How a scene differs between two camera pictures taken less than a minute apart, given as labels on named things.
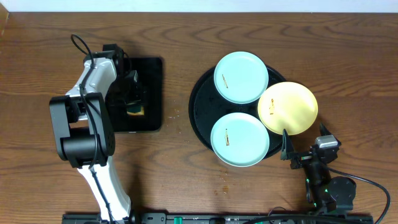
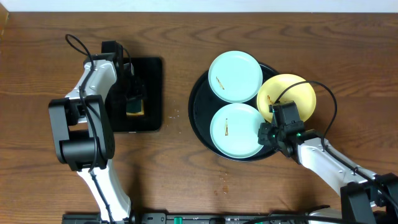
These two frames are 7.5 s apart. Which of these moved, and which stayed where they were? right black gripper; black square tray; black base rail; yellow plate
Moved: right black gripper; yellow plate
Stayed: black square tray; black base rail
